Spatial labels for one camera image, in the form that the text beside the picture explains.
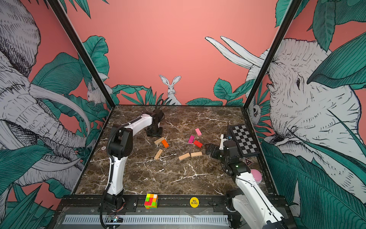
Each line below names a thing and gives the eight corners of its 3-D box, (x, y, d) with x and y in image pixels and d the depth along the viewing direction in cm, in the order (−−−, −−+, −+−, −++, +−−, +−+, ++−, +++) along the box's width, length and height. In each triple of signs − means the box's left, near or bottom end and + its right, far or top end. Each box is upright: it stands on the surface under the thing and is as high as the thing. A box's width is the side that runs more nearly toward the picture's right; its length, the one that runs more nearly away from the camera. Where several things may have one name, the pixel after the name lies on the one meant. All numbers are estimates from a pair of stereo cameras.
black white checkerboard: (243, 157, 94) (245, 155, 91) (228, 128, 109) (230, 125, 106) (259, 154, 96) (262, 151, 92) (243, 126, 111) (244, 122, 108)
